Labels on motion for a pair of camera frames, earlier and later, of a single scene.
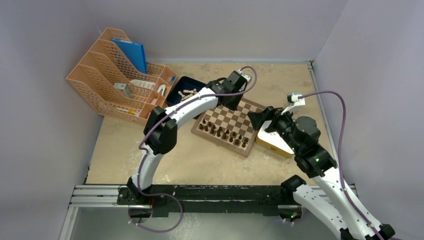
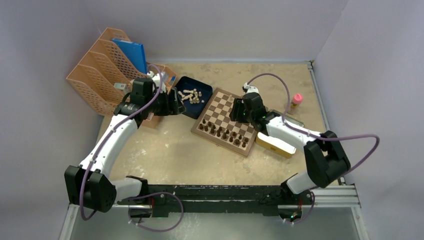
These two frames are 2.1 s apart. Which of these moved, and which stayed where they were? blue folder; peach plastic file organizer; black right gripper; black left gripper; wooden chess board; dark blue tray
Moved: black left gripper; black right gripper
Stayed: dark blue tray; peach plastic file organizer; blue folder; wooden chess board
